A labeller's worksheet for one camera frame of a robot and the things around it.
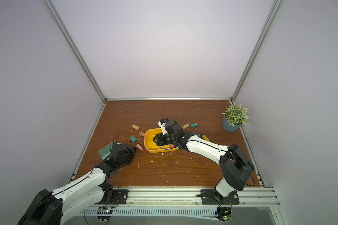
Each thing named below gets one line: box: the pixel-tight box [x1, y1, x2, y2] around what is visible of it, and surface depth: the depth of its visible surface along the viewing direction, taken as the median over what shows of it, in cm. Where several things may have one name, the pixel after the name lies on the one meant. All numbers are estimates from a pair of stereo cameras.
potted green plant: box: [221, 102, 251, 133], surface depth 91 cm
